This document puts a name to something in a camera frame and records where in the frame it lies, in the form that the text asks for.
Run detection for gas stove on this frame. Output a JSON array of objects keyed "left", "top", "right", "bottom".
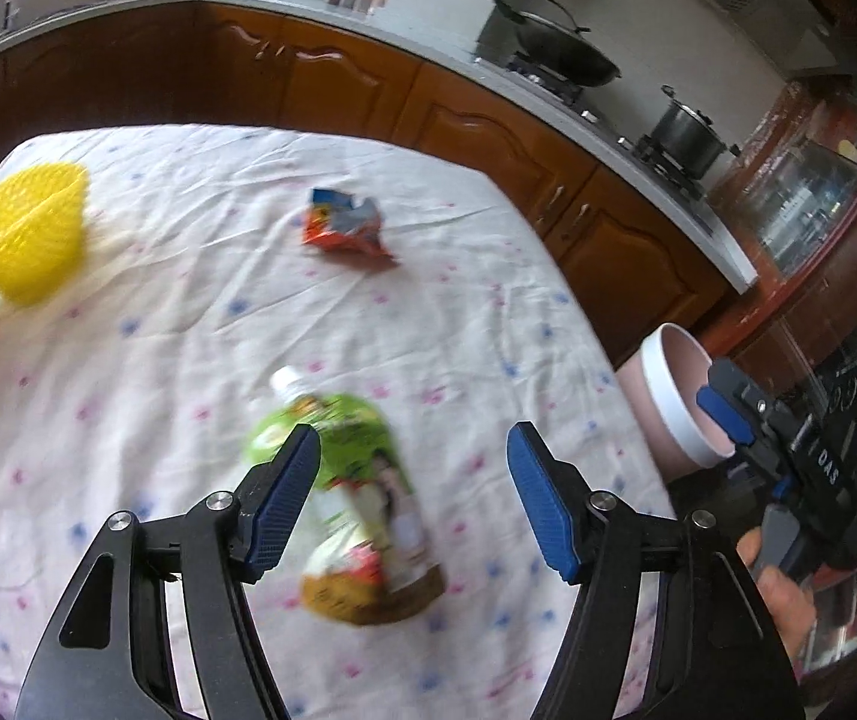
[{"left": 477, "top": 52, "right": 706, "bottom": 200}]

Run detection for printed drink pouch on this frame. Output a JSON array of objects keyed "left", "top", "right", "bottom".
[{"left": 246, "top": 366, "right": 448, "bottom": 627}]

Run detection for person's right hand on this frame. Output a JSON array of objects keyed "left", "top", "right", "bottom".
[{"left": 735, "top": 525, "right": 820, "bottom": 680}]

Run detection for yellow plastic mesh basket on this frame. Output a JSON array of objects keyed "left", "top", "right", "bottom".
[{"left": 0, "top": 162, "right": 91, "bottom": 308}]

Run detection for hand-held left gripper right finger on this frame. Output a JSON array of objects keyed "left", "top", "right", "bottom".
[{"left": 507, "top": 421, "right": 808, "bottom": 720}]

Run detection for black wok with lid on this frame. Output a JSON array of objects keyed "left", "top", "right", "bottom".
[{"left": 458, "top": 0, "right": 622, "bottom": 88}]

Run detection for wooden lower cabinets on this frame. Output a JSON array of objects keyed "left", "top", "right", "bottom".
[{"left": 0, "top": 0, "right": 736, "bottom": 368}]

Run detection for grey kitchen countertop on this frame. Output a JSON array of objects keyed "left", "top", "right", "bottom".
[{"left": 0, "top": 0, "right": 759, "bottom": 293}]

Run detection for white floral tablecloth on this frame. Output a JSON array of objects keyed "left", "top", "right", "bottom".
[{"left": 0, "top": 124, "right": 680, "bottom": 720}]

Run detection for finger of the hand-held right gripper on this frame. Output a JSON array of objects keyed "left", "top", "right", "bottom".
[{"left": 696, "top": 358, "right": 781, "bottom": 458}]

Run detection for range hood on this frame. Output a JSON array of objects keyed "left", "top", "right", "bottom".
[{"left": 698, "top": 0, "right": 841, "bottom": 83}]

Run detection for pink waste bin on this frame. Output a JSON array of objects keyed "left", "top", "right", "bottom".
[{"left": 618, "top": 322, "right": 744, "bottom": 481}]

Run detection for orange snack wrapper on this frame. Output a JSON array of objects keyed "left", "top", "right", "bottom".
[{"left": 302, "top": 187, "right": 399, "bottom": 267}]

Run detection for wooden glass display cabinet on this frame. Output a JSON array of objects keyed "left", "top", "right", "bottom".
[{"left": 705, "top": 52, "right": 857, "bottom": 691}]

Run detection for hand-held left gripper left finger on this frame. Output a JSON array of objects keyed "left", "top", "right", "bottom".
[{"left": 14, "top": 422, "right": 324, "bottom": 720}]

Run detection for dark cooking pot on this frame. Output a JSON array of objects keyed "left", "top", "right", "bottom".
[{"left": 649, "top": 85, "right": 740, "bottom": 175}]

